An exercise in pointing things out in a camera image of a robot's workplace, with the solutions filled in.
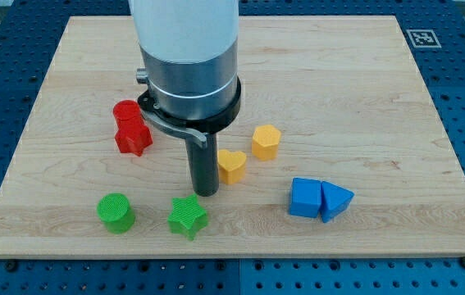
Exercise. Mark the red star block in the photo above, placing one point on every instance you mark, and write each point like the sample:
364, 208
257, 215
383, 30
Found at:
133, 136

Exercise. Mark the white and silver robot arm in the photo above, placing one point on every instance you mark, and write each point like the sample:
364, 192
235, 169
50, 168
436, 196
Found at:
189, 49

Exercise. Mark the white fiducial marker tag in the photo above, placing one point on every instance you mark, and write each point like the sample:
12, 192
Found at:
423, 38

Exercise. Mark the light wooden board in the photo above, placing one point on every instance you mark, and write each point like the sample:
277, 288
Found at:
348, 99

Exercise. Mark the yellow hexagon block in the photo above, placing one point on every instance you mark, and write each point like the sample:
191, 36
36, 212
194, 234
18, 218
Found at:
265, 142

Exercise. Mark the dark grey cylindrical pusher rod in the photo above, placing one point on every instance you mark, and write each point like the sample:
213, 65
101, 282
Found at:
203, 166

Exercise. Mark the blue cube block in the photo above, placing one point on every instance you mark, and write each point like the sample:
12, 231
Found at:
305, 197

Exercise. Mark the blue triangle block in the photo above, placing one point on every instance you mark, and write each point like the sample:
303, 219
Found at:
334, 200

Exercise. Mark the yellow heart block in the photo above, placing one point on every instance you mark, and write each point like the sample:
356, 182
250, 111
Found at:
231, 166

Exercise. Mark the green cylinder block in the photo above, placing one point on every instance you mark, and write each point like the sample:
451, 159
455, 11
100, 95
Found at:
115, 212

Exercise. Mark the red cylinder block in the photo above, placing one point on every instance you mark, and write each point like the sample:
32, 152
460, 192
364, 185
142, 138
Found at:
127, 113

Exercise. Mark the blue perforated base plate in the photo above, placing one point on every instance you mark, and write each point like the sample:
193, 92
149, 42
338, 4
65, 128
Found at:
29, 36

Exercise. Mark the green star block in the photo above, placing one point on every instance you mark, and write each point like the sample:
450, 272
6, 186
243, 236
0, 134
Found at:
187, 216

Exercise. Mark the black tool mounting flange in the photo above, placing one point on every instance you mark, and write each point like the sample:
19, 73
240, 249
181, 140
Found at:
194, 130

